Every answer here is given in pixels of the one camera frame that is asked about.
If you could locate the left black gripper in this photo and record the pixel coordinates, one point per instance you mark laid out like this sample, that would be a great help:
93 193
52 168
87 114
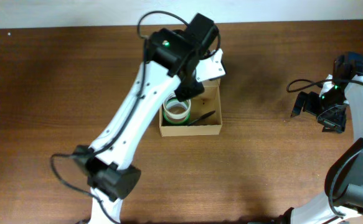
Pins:
189 90

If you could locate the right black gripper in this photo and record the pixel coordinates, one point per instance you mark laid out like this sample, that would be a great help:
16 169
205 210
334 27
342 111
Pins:
307 103

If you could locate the cream masking tape roll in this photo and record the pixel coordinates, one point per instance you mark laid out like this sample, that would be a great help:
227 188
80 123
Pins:
181 113

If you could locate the brown cardboard box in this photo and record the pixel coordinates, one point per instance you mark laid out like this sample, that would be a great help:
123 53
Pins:
202 104

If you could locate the green tape roll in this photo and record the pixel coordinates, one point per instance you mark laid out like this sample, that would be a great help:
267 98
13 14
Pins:
176 119

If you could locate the black pen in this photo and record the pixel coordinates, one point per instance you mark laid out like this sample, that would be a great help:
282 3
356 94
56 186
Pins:
203 117

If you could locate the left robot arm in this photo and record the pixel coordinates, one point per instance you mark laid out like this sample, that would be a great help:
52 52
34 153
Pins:
175 65

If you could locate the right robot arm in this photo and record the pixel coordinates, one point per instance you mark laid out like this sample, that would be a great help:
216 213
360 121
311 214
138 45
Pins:
342 91

